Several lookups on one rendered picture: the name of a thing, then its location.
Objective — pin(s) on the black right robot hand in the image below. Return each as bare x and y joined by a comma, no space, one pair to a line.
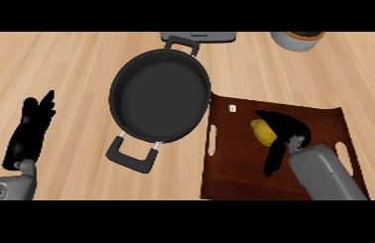
288,128

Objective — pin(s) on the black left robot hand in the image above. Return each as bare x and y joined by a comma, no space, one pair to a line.
28,131

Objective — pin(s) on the yellow lemon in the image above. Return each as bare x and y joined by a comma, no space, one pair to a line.
263,132

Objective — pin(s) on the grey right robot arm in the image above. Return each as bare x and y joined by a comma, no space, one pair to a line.
325,174

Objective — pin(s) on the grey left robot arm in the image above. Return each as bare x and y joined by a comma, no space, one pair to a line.
19,184

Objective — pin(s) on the dark brown wooden tray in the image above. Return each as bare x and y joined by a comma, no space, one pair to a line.
243,167

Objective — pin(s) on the grey plant pot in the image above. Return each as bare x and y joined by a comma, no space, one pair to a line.
297,41

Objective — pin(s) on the small white tag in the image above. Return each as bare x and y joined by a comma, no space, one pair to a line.
232,108

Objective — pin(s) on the grey appliance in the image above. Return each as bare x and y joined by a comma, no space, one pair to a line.
199,37

